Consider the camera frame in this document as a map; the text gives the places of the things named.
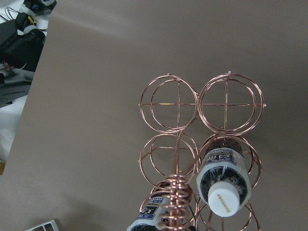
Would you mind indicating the copper wire bottle basket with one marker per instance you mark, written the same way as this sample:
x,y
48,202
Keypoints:
x,y
186,122

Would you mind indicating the tea bottle in basket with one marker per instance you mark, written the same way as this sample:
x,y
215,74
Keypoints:
x,y
223,182
149,217

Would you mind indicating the black open case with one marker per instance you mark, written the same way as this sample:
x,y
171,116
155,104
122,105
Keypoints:
x,y
19,57

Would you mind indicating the white cup rack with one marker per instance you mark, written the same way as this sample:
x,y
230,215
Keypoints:
x,y
50,225

